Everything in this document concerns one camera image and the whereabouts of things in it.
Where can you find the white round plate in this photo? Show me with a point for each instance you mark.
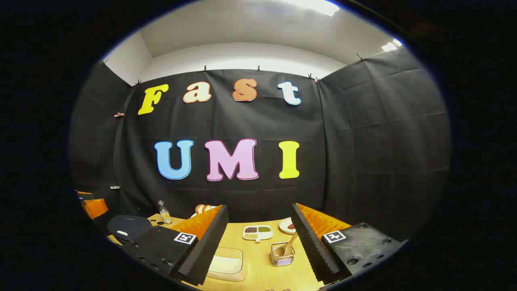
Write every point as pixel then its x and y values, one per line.
pixel 284 226

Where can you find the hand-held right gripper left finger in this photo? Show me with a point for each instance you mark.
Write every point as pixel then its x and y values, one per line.
pixel 204 246

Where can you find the black backdrop cloth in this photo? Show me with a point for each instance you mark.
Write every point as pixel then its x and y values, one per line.
pixel 355 153

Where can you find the ceiling light panel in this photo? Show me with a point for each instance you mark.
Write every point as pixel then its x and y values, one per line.
pixel 391 45

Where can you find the small glass bottle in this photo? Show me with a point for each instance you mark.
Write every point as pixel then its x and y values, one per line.
pixel 164 214

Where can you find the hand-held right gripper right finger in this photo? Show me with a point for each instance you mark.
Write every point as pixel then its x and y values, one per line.
pixel 313 246

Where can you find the dark blue rice cooker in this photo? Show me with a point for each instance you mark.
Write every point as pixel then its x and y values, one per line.
pixel 127 228

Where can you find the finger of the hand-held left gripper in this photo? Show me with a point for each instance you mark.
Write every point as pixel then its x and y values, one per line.
pixel 96 208
pixel 85 195

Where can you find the clear container of rice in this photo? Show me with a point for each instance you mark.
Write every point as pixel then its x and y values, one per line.
pixel 226 264

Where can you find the white divided dish of beans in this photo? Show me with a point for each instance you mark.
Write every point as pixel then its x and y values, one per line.
pixel 257 232

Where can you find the wooden spoon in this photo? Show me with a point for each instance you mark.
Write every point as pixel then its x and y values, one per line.
pixel 285 247

